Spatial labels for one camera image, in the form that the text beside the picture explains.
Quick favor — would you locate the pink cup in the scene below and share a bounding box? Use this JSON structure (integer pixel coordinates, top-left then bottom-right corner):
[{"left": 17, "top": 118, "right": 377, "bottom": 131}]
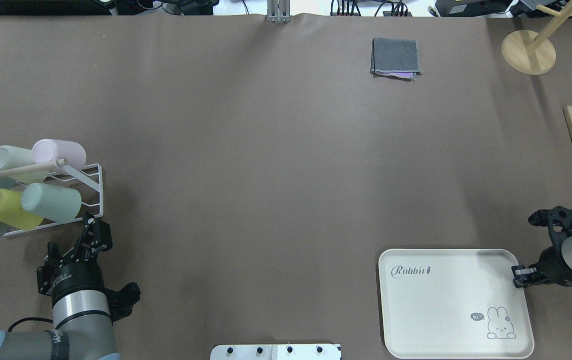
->
[{"left": 32, "top": 138, "right": 87, "bottom": 170}]

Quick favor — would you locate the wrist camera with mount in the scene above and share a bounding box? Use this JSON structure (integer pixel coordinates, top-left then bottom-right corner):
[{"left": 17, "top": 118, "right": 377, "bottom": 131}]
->
[
  {"left": 527, "top": 206, "right": 572, "bottom": 252},
  {"left": 103, "top": 282, "right": 140, "bottom": 323}
]

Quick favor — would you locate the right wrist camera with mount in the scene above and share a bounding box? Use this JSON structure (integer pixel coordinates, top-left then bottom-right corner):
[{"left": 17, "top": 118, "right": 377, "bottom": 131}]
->
[{"left": 527, "top": 206, "right": 572, "bottom": 252}]

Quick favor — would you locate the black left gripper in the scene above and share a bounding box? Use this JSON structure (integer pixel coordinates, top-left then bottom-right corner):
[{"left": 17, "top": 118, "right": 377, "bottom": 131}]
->
[{"left": 36, "top": 214, "right": 113, "bottom": 301}]

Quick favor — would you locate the yellow cup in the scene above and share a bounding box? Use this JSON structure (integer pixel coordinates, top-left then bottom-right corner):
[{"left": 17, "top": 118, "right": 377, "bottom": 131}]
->
[{"left": 0, "top": 189, "right": 44, "bottom": 231}]

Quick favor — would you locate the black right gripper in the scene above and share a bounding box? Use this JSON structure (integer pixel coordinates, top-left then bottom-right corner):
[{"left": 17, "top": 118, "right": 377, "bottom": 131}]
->
[{"left": 511, "top": 246, "right": 572, "bottom": 289}]

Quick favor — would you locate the white wire cup rack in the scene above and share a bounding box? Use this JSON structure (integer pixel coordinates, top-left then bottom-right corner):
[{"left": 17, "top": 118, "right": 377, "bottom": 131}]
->
[{"left": 0, "top": 158, "right": 105, "bottom": 237}]

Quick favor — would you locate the wooden mug tree stand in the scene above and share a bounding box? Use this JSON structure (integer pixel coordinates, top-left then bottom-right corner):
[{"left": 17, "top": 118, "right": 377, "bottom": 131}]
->
[{"left": 501, "top": 0, "right": 572, "bottom": 76}]

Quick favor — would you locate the purple cloth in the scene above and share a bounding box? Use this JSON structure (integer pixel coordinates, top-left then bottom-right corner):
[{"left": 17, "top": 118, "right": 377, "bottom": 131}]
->
[{"left": 372, "top": 71, "right": 417, "bottom": 81}]

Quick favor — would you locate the grey folded cloth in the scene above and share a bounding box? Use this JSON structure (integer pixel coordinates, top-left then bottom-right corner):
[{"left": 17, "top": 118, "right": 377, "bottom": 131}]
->
[{"left": 370, "top": 38, "right": 421, "bottom": 75}]

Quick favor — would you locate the cream rabbit print tray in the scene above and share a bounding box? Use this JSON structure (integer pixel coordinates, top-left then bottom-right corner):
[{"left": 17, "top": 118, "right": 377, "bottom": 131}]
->
[{"left": 378, "top": 248, "right": 534, "bottom": 359}]

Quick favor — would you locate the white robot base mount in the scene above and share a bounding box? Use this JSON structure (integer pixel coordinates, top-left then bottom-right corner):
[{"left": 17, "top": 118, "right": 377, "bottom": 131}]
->
[{"left": 210, "top": 342, "right": 342, "bottom": 360}]

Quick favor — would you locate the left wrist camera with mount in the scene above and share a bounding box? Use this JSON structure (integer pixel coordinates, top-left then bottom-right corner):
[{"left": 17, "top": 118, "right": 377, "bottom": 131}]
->
[{"left": 103, "top": 282, "right": 140, "bottom": 323}]

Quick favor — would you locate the cream white cup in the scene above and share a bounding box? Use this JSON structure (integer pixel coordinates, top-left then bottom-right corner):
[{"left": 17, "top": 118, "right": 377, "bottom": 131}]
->
[{"left": 0, "top": 145, "right": 49, "bottom": 185}]

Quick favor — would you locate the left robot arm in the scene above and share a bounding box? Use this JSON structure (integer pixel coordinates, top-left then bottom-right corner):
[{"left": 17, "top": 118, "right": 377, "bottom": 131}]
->
[{"left": 0, "top": 213, "right": 121, "bottom": 360}]

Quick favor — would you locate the green cup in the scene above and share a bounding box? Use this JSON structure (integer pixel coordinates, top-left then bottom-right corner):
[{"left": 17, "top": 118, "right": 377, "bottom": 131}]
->
[{"left": 20, "top": 183, "right": 82, "bottom": 223}]

